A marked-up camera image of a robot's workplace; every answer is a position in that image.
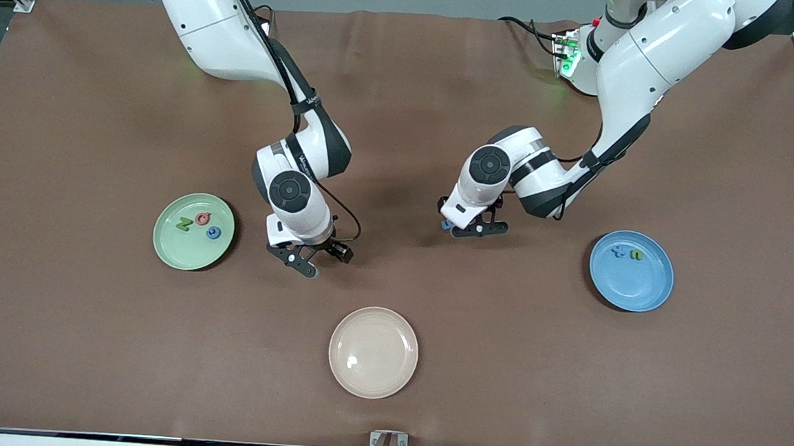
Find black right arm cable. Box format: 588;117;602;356
203;0;377;246

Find green plate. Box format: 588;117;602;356
150;190;238;275

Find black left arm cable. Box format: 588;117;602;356
552;116;608;224

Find blue plate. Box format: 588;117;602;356
586;227;678;315

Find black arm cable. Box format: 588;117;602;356
203;0;377;246
552;116;608;224

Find base connector box green light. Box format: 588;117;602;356
550;27;584;81

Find brown table cover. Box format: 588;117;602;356
0;0;794;446

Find beige plate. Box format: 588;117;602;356
325;304;422;403

